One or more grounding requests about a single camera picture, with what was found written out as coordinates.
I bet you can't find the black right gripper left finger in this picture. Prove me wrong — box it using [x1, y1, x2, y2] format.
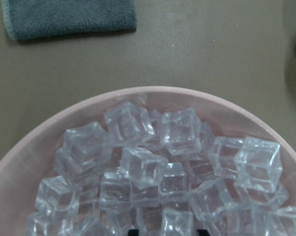
[127, 229, 140, 236]

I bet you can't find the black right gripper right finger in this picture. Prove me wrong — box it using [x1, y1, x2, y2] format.
[197, 229, 208, 236]

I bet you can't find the pile of clear ice cubes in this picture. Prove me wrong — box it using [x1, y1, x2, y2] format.
[26, 102, 296, 236]

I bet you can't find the pink bowl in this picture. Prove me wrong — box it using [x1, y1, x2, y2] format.
[0, 86, 296, 236]

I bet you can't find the grey folded cloth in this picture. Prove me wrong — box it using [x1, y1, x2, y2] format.
[1, 0, 137, 40]

